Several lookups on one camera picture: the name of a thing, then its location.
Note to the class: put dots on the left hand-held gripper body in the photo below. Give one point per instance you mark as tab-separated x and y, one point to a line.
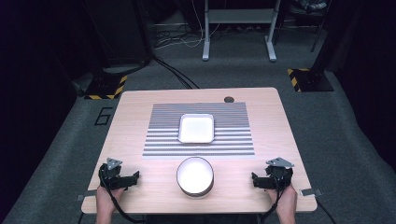
112	177

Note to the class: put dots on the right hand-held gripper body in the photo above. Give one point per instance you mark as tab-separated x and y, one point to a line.
278	177

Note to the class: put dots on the person's left hand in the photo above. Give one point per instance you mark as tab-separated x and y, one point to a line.
107	195

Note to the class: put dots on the person's right hand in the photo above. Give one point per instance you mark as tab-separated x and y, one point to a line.
285	197

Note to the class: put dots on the grey tape strip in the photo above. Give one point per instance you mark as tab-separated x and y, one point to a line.
88	194
309	192

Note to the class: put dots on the grey striped placemat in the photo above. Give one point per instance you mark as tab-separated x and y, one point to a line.
162	137

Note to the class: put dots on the white round bowl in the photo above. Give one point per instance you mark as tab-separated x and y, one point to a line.
195	175

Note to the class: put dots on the white rectangular tray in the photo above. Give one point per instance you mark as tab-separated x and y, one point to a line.
196	128

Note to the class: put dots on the black cabinet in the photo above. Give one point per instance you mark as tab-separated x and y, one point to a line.
121	31

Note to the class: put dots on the black stand pole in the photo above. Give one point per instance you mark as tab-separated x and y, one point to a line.
325	37

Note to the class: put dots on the black yellow striped base plate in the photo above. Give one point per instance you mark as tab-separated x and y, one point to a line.
309	80
106	86

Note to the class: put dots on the white metal desk frame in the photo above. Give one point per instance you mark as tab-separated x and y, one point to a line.
239	16

